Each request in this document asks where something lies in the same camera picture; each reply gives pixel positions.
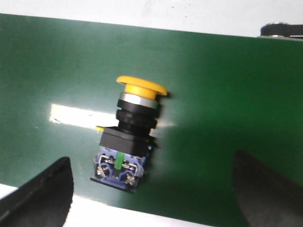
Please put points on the yellow mushroom push button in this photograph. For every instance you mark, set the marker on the yellow mushroom push button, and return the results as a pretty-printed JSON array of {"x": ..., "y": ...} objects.
[{"x": 125, "y": 148}]

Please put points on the green conveyor belt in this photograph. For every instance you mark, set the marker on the green conveyor belt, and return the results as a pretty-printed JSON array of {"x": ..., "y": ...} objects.
[{"x": 226, "y": 93}]

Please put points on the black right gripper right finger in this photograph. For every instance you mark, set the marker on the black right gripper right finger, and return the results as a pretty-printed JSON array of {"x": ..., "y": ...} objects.
[{"x": 265, "y": 197}]

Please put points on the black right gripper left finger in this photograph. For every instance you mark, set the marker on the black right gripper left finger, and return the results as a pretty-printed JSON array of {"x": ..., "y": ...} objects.
[{"x": 44, "y": 201}]

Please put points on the white conveyor back rail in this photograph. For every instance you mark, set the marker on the white conveyor back rail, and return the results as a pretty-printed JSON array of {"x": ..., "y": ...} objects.
[{"x": 222, "y": 17}]

